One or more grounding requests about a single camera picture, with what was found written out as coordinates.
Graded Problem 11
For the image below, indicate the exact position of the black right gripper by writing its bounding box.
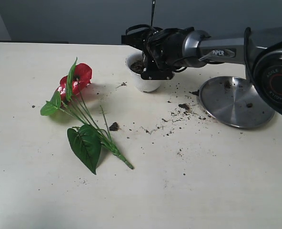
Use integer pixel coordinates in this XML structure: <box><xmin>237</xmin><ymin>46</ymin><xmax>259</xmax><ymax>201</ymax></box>
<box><xmin>141</xmin><ymin>32</ymin><xmax>177</xmax><ymax>80</ymax></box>

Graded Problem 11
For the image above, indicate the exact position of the metal spoon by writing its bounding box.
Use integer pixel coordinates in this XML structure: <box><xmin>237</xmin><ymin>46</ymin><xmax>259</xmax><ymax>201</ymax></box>
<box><xmin>150</xmin><ymin>0</ymin><xmax>156</xmax><ymax>27</ymax></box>

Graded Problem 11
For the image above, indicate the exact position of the robot arm right grey black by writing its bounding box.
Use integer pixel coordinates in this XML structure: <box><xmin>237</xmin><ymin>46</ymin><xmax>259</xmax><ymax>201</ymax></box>
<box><xmin>141</xmin><ymin>27</ymin><xmax>282</xmax><ymax>115</ymax></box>

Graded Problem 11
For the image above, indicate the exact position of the white plastic flower pot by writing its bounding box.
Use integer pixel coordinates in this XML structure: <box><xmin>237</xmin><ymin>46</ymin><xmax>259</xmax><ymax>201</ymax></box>
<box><xmin>125</xmin><ymin>52</ymin><xmax>162</xmax><ymax>93</ymax></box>

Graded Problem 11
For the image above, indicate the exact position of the red artificial anthurium flower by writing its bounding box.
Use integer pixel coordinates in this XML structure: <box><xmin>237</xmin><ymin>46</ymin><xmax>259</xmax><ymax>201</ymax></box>
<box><xmin>40</xmin><ymin>59</ymin><xmax>134</xmax><ymax>174</ymax></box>

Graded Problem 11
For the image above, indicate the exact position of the soil clump near plate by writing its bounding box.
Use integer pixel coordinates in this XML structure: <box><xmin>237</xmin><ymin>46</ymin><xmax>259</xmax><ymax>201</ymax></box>
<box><xmin>178</xmin><ymin>104</ymin><xmax>190</xmax><ymax>110</ymax></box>

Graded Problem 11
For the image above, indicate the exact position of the dark soil clump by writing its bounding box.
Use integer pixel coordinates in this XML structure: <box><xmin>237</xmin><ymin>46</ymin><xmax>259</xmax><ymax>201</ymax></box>
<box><xmin>109</xmin><ymin>122</ymin><xmax>120</xmax><ymax>131</ymax></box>

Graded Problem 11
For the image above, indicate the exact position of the round steel plate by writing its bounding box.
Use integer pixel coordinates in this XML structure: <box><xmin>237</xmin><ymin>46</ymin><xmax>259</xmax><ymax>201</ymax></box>
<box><xmin>199</xmin><ymin>76</ymin><xmax>275</xmax><ymax>129</ymax></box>

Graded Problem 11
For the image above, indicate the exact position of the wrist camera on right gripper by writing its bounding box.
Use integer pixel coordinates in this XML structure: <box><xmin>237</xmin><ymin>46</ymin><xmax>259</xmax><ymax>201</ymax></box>
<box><xmin>121</xmin><ymin>29</ymin><xmax>148</xmax><ymax>51</ymax></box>

